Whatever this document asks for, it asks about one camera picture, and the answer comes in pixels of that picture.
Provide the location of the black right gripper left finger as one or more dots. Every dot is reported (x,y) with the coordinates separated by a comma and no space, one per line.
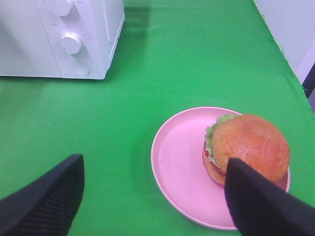
(48,205)

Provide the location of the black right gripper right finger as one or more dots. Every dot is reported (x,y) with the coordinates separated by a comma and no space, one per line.
(260,208)

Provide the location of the burger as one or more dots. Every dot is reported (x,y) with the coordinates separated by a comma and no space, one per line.
(253,139)

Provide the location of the pink plate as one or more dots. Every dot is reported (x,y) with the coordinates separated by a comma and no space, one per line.
(177,164)

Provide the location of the round white door button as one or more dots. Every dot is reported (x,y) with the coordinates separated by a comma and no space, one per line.
(80,68)

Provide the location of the white microwave door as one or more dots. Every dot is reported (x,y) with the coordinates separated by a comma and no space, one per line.
(24,46)

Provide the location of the white microwave knob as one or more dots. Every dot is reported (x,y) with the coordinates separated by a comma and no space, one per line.
(61,7)
(71,43)

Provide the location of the white microwave oven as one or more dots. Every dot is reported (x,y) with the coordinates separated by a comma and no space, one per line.
(97,22)

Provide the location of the green table cloth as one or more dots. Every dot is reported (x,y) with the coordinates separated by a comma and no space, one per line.
(172,55)

